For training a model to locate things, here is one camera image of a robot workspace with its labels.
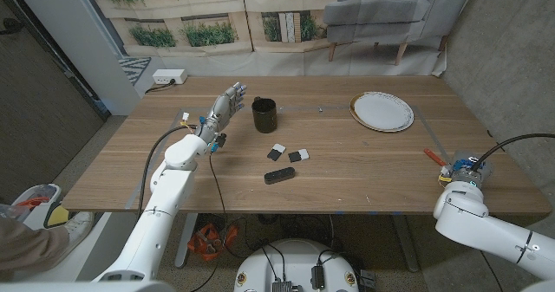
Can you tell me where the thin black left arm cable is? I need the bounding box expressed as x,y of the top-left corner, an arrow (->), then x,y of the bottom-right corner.
193,152 -> 231,292

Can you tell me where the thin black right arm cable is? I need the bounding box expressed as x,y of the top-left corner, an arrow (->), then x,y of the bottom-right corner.
479,250 -> 506,292

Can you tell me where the black TV remote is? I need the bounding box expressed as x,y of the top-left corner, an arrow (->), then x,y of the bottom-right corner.
264,166 -> 297,185

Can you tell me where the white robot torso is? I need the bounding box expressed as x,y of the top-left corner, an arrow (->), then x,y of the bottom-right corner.
232,238 -> 361,292

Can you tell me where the white table leg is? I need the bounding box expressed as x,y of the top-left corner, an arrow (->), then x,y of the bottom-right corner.
174,212 -> 199,269

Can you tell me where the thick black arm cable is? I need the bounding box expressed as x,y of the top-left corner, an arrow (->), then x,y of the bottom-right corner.
470,133 -> 555,172
137,125 -> 196,219

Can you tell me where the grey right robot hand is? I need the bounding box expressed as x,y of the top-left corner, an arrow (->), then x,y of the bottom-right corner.
438,149 -> 493,188

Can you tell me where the black cup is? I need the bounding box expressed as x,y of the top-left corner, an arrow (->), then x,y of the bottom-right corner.
251,95 -> 278,134

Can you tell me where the white shoe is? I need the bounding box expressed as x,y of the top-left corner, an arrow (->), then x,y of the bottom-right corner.
60,211 -> 95,245

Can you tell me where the red-handled metal fork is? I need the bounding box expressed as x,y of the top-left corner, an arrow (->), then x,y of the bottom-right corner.
423,147 -> 447,167

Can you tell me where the person in brown clothes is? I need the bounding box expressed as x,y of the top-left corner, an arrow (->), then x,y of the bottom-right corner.
0,203 -> 70,280

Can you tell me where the black power strip cable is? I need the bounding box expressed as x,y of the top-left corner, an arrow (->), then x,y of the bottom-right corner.
145,79 -> 177,94

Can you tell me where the yellow object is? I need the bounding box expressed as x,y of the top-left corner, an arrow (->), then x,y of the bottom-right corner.
45,204 -> 70,228

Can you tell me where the grey table leg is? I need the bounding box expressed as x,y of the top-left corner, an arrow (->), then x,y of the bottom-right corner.
392,213 -> 421,273

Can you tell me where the black box on torso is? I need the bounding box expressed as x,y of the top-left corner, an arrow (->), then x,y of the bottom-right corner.
310,264 -> 326,291

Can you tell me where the orange tool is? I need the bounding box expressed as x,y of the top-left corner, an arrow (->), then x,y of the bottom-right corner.
186,222 -> 239,261

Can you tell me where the black and white card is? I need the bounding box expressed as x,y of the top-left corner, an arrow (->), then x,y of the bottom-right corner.
287,148 -> 310,164
266,143 -> 287,162

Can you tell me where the white paper plate gold rim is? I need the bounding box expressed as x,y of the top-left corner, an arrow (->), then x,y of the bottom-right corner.
349,91 -> 415,133

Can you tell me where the white power strip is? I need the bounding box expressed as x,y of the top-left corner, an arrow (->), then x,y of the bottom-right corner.
152,68 -> 189,86

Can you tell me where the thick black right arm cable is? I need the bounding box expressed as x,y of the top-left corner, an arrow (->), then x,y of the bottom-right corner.
470,133 -> 555,172

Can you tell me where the printed room backdrop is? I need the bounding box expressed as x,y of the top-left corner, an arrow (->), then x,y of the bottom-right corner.
84,0 -> 480,77

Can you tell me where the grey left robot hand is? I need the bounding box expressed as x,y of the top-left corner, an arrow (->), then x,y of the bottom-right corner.
194,81 -> 248,144

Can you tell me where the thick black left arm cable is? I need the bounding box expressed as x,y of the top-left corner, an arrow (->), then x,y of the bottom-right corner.
137,125 -> 196,219

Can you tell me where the white bin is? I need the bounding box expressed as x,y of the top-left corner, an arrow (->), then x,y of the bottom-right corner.
10,183 -> 62,229

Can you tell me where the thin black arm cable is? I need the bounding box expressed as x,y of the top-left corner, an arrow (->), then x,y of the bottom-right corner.
193,152 -> 231,292
479,250 -> 506,292

